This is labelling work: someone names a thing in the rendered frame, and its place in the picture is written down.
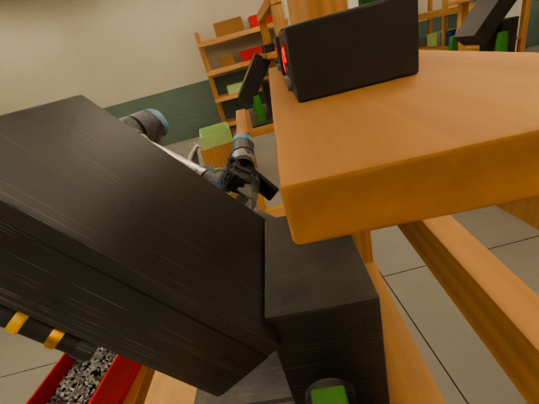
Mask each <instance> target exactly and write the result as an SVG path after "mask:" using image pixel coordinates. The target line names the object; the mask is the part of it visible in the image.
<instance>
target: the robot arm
mask: <svg viewBox="0 0 539 404"><path fill-rule="evenodd" d="M119 120H120V121H121V122H123V123H125V124H126V125H128V126H129V127H130V128H131V129H133V130H134V131H136V132H138V133H139V134H141V135H142V136H143V137H145V138H146V139H148V140H150V141H151V142H153V143H154V144H155V145H156V146H158V147H160V148H161V149H163V150H164V151H166V152H167V153H168V154H170V155H171V156H173V157H174V158H176V159H177V160H179V161H180V162H181V163H183V164H185V165H186V166H188V167H189V168H191V169H192V170H193V171H195V172H196V173H198V174H199V175H201V176H203V177H204V178H205V179H207V180H208V181H210V182H211V183H213V184H214V185H216V186H217V187H219V188H220V189H221V190H223V191H224V192H226V193H227V192H228V193H230V192H234V193H238V194H240V195H237V198H236V200H238V201H239V202H241V203H242V204H244V205H245V204H246V202H247V201H248V199H251V200H252V210H253V209H254V208H255V207H256V204H257V198H258V193H260V194H261V195H263V196H264V197H265V198H266V199H267V200H272V199H273V197H274V196H275V195H276V193H277V192H278V190H279V189H278V188H277V187H276V186H275V185H274V184H272V183H271V182H270V181H269V180H267V179H266V178H265V177H264V176H263V175H262V174H261V173H260V172H258V171H257V170H256V169H254V166H255V163H254V143H253V139H252V137H251V136H250V135H248V134H246V133H238V134H236V135H235V136H234V137H233V141H232V148H231V151H230V153H229V157H228V159H227V162H226V165H225V166H224V167H223V168H221V169H220V170H219V171H218V172H216V173H213V172H211V171H209V170H208V169H206V168H203V167H202V166H200V165H198V164H195V163H193V162H192V161H190V160H187V159H185V158H184V157H182V156H179V155H177V154H176V153H174V152H172V151H169V150H168V149H166V148H164V147H162V146H160V143H161V138H162V137H164V136H166V135H167V133H168V122H167V120H166V119H165V118H164V116H163V115H162V114H161V113H160V112H158V111H157V110H155V109H151V108H150V109H146V110H142V111H139V112H136V113H134V114H131V115H128V116H125V117H122V118H120V119H119Z"/></svg>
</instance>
